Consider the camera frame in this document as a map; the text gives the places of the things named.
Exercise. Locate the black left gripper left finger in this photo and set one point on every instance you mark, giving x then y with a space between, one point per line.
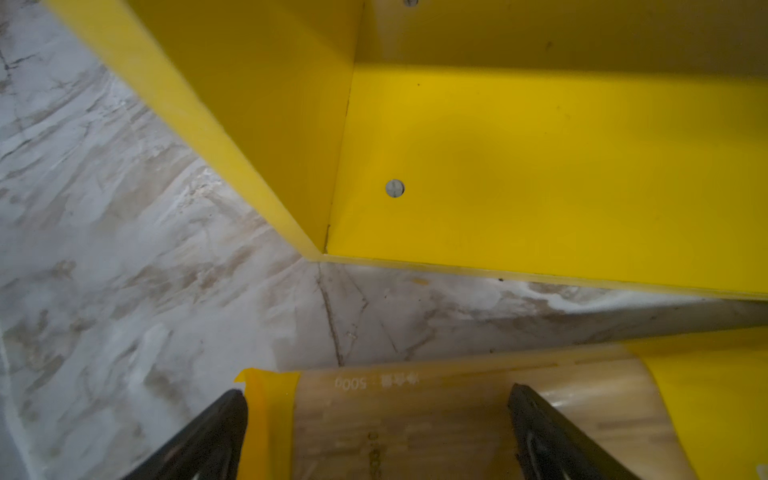
209 447

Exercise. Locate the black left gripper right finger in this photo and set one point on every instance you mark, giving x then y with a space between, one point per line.
550 446

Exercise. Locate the yellow spaghetti bag crosswise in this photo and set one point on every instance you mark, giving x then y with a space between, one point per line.
691 406

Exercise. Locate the yellow shelf unit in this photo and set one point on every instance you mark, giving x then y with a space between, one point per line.
605 143

